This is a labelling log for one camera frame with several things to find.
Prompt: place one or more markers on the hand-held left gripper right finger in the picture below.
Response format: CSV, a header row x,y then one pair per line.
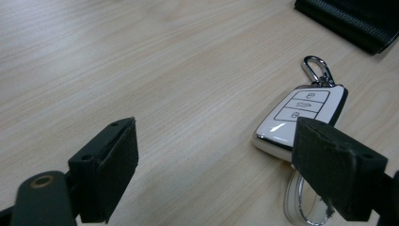
x,y
332,169

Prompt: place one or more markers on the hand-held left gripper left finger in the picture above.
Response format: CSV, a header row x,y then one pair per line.
x,y
103,169

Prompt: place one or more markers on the white car key fob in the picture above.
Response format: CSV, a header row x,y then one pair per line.
x,y
295,125

